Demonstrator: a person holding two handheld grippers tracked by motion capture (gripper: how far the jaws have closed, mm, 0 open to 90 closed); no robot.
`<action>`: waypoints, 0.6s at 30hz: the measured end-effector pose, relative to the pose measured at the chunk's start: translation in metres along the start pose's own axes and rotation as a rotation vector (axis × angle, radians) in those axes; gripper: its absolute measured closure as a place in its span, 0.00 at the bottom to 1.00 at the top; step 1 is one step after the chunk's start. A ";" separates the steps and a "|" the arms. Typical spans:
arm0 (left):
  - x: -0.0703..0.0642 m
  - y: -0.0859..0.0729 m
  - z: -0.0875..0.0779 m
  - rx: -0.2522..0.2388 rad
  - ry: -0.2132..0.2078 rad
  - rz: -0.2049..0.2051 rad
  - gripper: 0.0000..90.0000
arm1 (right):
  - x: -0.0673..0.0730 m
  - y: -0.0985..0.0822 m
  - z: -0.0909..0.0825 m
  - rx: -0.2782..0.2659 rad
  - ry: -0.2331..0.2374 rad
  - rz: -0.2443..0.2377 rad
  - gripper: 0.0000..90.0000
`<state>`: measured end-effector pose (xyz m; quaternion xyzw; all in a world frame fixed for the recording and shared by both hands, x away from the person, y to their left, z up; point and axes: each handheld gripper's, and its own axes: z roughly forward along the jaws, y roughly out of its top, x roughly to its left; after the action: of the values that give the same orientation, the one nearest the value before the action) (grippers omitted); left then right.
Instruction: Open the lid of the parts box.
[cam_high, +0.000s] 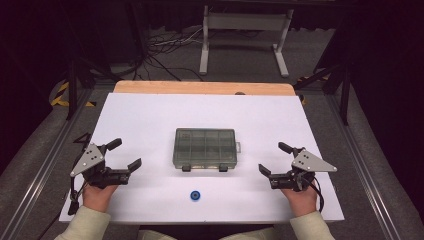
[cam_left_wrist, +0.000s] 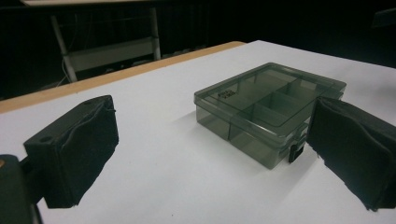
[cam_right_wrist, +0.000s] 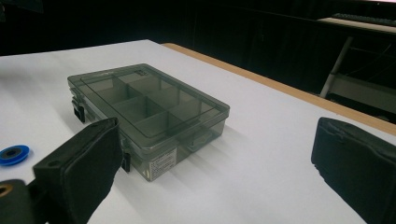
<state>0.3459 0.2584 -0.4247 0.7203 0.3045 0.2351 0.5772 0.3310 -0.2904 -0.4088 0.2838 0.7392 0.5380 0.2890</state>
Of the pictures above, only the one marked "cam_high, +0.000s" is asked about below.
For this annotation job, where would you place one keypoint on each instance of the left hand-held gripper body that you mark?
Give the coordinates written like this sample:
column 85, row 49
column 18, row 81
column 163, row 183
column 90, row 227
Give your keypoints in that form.
column 88, row 160

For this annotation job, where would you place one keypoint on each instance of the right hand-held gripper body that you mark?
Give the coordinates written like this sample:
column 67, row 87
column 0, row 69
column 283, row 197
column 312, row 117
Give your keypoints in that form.
column 308, row 163

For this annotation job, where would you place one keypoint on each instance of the person's left hand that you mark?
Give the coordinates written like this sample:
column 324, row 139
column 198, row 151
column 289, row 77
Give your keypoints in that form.
column 96, row 197

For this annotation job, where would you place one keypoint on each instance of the person's right hand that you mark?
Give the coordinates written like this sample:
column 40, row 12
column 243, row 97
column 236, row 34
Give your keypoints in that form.
column 301, row 201

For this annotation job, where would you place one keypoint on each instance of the aluminium floor rail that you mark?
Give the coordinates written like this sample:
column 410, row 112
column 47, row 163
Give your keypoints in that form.
column 366, row 173
column 43, row 170

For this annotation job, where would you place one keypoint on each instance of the black tripod legs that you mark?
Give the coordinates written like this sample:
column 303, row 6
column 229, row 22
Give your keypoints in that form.
column 71, row 90
column 345, row 96

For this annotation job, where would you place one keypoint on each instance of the grey transparent compartment box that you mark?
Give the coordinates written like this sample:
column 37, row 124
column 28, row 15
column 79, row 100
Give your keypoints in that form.
column 205, row 148

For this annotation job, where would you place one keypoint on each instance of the small blue round part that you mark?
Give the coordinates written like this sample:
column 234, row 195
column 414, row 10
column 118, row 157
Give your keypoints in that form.
column 195, row 195

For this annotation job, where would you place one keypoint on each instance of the wooden table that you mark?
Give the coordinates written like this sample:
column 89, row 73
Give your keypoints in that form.
column 200, row 87

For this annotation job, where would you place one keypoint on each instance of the yellow black floor tape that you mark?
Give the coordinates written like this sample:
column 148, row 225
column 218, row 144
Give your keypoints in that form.
column 303, row 99
column 61, row 96

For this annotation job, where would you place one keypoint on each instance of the grey metal stand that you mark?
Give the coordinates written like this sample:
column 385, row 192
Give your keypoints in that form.
column 246, row 21

